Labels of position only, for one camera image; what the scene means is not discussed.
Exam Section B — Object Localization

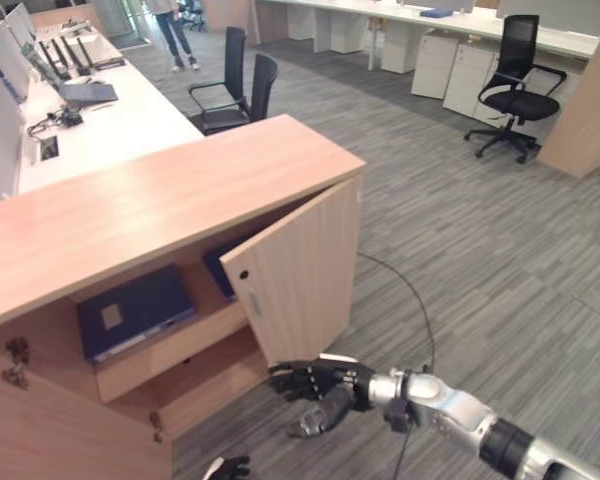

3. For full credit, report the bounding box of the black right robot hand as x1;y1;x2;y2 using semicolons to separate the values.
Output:
267;352;376;439

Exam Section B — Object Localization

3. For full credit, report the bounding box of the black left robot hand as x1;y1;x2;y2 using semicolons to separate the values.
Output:
202;455;252;480

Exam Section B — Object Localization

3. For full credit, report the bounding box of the dark blue folder with label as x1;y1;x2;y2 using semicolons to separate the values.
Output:
76;264;198;365

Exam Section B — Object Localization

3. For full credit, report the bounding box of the wooden cabinet door with lock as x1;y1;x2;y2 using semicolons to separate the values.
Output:
219;177;364;368

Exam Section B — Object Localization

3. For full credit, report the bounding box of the dark blue upright folder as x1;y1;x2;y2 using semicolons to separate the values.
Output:
201;241;241;302

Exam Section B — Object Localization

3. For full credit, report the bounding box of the wooden cabinet door with hinges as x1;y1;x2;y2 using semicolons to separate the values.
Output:
0;335;174;480

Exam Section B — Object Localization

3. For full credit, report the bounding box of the wooden office cabinet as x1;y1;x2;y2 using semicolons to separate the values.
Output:
0;113;367;480

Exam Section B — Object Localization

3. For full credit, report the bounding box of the black office chair without wheels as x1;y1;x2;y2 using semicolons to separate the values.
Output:
187;52;279;136
187;26;248;117

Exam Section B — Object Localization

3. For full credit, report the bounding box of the long white office desk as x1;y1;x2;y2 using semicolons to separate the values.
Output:
17;19;206;197

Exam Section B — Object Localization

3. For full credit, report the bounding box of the black swivel office chair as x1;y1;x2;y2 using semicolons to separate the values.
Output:
463;14;569;165

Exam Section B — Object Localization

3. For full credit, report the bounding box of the wooden side cabinet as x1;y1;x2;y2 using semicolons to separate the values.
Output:
536;30;600;180

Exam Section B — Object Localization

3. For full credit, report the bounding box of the long white desk row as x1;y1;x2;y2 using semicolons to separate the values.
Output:
255;0;600;71

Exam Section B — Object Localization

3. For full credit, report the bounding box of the person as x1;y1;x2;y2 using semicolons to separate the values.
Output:
152;0;201;72

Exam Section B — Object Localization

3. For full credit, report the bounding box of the black antenna router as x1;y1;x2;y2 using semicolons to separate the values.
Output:
37;34;95;84

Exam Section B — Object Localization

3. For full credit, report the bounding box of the black cable on floor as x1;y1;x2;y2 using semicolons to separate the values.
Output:
357;252;436;480

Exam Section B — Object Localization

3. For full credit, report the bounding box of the white drawer pedestal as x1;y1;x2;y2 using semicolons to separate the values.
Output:
442;42;501;120
410;29;460;99
380;22;431;75

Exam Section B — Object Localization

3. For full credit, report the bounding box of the black desk cable grommet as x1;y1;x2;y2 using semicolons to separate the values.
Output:
37;135;61;162

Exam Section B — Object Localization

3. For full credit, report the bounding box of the black cable bundle with adapter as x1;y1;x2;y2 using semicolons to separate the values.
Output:
27;104;85;137

